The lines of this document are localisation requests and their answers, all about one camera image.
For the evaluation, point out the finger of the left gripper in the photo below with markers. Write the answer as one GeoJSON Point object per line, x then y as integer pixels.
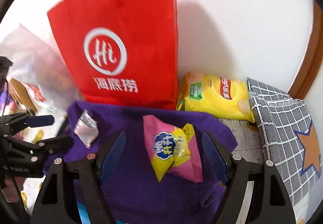
{"type": "Point", "coordinates": [14, 150]}
{"type": "Point", "coordinates": [12, 124]}

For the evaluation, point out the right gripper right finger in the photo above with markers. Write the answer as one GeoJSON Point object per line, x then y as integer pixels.
{"type": "Point", "coordinates": [270, 202]}

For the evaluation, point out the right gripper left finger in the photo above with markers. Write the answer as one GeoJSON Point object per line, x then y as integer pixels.
{"type": "Point", "coordinates": [56, 201]}

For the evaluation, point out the white small snack packet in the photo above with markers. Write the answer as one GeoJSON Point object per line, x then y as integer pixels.
{"type": "Point", "coordinates": [86, 129]}

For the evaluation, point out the pink yellow snack packet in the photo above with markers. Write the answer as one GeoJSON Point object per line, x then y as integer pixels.
{"type": "Point", "coordinates": [172, 150]}

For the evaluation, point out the left hand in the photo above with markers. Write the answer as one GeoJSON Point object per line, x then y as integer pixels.
{"type": "Point", "coordinates": [10, 192]}

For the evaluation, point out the blue tissue pack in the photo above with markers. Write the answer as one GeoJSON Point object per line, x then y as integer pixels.
{"type": "Point", "coordinates": [83, 213]}

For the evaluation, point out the white Miniso plastic bag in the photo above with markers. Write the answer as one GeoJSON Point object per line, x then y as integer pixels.
{"type": "Point", "coordinates": [40, 69]}

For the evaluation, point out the purple towel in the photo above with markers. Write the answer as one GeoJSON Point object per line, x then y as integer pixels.
{"type": "Point", "coordinates": [133, 193]}

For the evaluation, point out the fruit print tablecloth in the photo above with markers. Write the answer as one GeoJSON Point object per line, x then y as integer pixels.
{"type": "Point", "coordinates": [247, 137]}

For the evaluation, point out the grey checkered star pouch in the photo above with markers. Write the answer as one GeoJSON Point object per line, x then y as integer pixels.
{"type": "Point", "coordinates": [288, 137]}

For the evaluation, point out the yellow chips bag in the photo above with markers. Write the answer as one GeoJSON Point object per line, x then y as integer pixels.
{"type": "Point", "coordinates": [223, 98]}

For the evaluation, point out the red paper shopping bag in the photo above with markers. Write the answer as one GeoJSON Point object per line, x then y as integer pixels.
{"type": "Point", "coordinates": [122, 52]}

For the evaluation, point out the brown wooden door frame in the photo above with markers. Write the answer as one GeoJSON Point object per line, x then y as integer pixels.
{"type": "Point", "coordinates": [312, 59]}

